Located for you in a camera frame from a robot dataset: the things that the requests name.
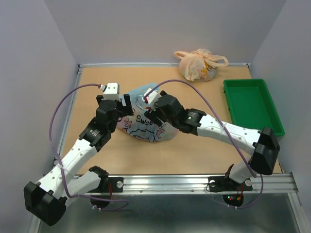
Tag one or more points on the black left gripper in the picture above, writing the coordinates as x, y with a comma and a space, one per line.
128, 108

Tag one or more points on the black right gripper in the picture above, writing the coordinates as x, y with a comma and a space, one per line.
153, 115

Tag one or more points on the blue printed plastic bag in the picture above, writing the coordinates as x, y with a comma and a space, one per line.
140, 127

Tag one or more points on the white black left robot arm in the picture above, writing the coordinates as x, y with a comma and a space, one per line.
49, 197

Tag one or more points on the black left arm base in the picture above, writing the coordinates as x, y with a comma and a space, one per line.
114, 184

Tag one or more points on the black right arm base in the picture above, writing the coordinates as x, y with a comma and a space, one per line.
233, 192

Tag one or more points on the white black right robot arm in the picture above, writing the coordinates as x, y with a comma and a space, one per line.
261, 146

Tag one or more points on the orange knotted plastic bag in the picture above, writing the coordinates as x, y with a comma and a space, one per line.
199, 65

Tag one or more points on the green plastic tray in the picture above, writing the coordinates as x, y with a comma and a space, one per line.
251, 106

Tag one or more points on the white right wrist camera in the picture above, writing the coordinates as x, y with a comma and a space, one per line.
150, 99

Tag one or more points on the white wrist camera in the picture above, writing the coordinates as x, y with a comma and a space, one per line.
111, 91
150, 99

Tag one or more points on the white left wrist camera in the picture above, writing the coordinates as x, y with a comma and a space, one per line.
111, 91

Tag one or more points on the aluminium frame rail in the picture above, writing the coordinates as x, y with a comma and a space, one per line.
164, 184

